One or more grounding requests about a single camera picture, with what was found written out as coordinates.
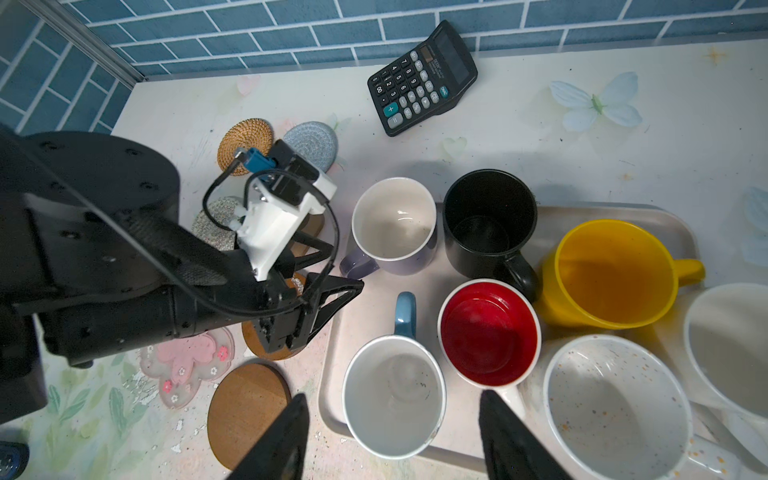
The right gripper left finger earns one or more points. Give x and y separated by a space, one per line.
281 451

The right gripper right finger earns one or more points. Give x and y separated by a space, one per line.
511 451

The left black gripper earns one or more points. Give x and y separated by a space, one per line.
305 296

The lilac mug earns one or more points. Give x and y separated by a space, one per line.
394 228

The pale woven round coaster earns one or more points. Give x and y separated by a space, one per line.
223 210

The blue woven round coaster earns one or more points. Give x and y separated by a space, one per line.
316 142

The pink flower coaster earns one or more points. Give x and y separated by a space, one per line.
181 365

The tan rattan round coaster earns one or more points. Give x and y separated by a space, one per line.
250 133

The brown paw print coaster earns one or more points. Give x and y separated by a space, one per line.
312 225

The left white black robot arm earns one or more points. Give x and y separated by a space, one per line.
94 261

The white mug front right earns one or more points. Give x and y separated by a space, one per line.
617 412

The white mug red inside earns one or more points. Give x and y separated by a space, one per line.
489 333

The light blue floral mug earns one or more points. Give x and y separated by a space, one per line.
394 392

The black mug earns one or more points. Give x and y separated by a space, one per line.
488 216

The yellow mug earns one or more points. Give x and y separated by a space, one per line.
613 275

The black desk calculator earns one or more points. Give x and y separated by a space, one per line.
429 80

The white mug far right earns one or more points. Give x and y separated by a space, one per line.
727 333

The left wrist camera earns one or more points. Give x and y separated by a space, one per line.
284 189

